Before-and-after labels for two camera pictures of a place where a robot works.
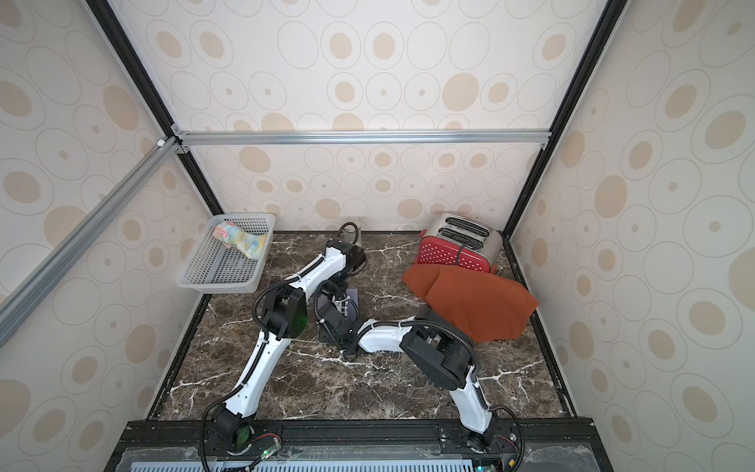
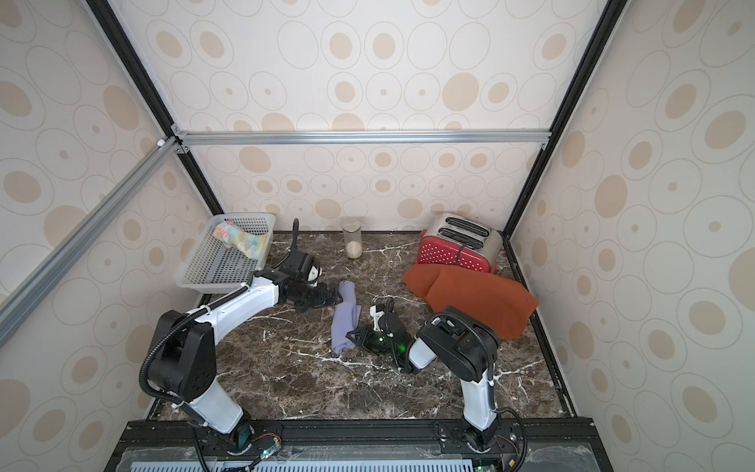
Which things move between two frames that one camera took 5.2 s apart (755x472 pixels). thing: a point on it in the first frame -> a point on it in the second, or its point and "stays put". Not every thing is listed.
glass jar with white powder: [349, 232] stays put
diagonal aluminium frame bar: [15, 304] stays put
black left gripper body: [339, 283] -> [311, 296]
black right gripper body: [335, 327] -> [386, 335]
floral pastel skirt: [249, 245] stays put
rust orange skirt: [490, 307] stays put
